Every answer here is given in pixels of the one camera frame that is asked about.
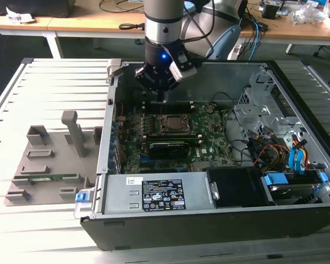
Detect metal socket cover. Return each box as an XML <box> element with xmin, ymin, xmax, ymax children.
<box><xmin>161</xmin><ymin>114</ymin><xmax>194</xmax><ymax>134</ymax></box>

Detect CPU socket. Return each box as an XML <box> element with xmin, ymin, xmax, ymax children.
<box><xmin>158</xmin><ymin>113</ymin><xmax>195</xmax><ymax>136</ymax></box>

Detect black graphics card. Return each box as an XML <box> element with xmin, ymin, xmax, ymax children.
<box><xmin>147</xmin><ymin>141</ymin><xmax>190</xmax><ymax>161</ymax></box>

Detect white power strip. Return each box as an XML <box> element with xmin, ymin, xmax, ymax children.
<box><xmin>226</xmin><ymin>43</ymin><xmax>243</xmax><ymax>61</ymax></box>

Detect green motherboard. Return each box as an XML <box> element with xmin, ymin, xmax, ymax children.
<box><xmin>109</xmin><ymin>101</ymin><xmax>237</xmax><ymax>175</ymax></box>

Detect wooden desk with white legs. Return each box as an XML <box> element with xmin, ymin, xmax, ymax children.
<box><xmin>0</xmin><ymin>5</ymin><xmax>149</xmax><ymax>59</ymax></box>
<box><xmin>236</xmin><ymin>0</ymin><xmax>330</xmax><ymax>56</ymax></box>

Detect silver power supply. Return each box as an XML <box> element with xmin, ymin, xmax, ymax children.
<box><xmin>102</xmin><ymin>172</ymin><xmax>210</xmax><ymax>216</ymax></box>

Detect black plastic shroud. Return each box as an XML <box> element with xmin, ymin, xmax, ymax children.
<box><xmin>205</xmin><ymin>167</ymin><xmax>268</xmax><ymax>209</ymax></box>

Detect grey parts rack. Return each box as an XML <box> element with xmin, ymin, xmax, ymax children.
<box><xmin>2</xmin><ymin>109</ymin><xmax>103</xmax><ymax>207</ymax></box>

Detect blue case latch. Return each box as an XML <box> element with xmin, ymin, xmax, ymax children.
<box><xmin>75</xmin><ymin>192</ymin><xmax>90</xmax><ymax>205</ymax></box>

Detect green RAM stick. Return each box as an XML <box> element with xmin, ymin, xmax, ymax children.
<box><xmin>13</xmin><ymin>173</ymin><xmax>78</xmax><ymax>183</ymax></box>

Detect white crumpled paper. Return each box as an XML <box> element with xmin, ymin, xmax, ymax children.
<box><xmin>5</xmin><ymin>7</ymin><xmax>37</xmax><ymax>24</ymax></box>

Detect clear plastic bags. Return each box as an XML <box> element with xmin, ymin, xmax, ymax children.
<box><xmin>288</xmin><ymin>4</ymin><xmax>328</xmax><ymax>26</ymax></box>

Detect black PC case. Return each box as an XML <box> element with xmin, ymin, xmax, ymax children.
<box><xmin>79</xmin><ymin>59</ymin><xmax>330</xmax><ymax>251</ymax></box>

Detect hard disk in blue carrier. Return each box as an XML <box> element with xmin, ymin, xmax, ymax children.
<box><xmin>260</xmin><ymin>170</ymin><xmax>330</xmax><ymax>207</ymax></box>

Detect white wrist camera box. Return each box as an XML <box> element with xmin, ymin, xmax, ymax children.
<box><xmin>169</xmin><ymin>51</ymin><xmax>198</xmax><ymax>83</ymax></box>

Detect thin black wire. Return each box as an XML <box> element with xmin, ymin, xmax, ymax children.
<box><xmin>210</xmin><ymin>91</ymin><xmax>239</xmax><ymax>112</ymax></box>

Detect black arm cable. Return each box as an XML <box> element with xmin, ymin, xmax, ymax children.
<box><xmin>183</xmin><ymin>0</ymin><xmax>218</xmax><ymax>59</ymax></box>

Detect thick black cable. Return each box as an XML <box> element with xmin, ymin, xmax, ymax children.
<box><xmin>222</xmin><ymin>108</ymin><xmax>255</xmax><ymax>167</ymax></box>

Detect blue hanging cable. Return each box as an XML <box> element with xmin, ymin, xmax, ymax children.
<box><xmin>246</xmin><ymin>15</ymin><xmax>262</xmax><ymax>62</ymax></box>

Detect coloured wire bundle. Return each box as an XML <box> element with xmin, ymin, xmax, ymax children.
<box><xmin>258</xmin><ymin>143</ymin><xmax>290</xmax><ymax>166</ymax></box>

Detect blue drive cable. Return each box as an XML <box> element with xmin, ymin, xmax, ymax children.
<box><xmin>287</xmin><ymin>139</ymin><xmax>306</xmax><ymax>175</ymax></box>

